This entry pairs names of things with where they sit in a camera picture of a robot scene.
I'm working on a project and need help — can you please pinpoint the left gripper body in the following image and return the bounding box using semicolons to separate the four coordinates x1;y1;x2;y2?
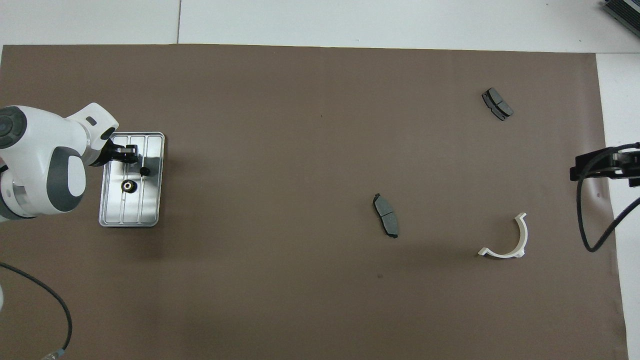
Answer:
91;139;125;167

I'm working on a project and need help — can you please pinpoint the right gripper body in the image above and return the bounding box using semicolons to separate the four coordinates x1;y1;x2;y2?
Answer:
606;146;640;189

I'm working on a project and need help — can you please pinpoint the silver metal tray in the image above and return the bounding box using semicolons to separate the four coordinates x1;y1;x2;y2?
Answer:
98;132;166;228

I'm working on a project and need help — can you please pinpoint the grey brake pad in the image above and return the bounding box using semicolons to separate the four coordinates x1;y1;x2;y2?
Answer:
372;193;400;239
481;87;514;122

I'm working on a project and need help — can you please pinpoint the dark grey ribbed device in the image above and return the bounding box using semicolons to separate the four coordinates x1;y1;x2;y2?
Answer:
602;0;640;32

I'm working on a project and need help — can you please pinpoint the white curved plastic bracket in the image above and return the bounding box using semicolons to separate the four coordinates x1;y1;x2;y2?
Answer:
477;212;529;259

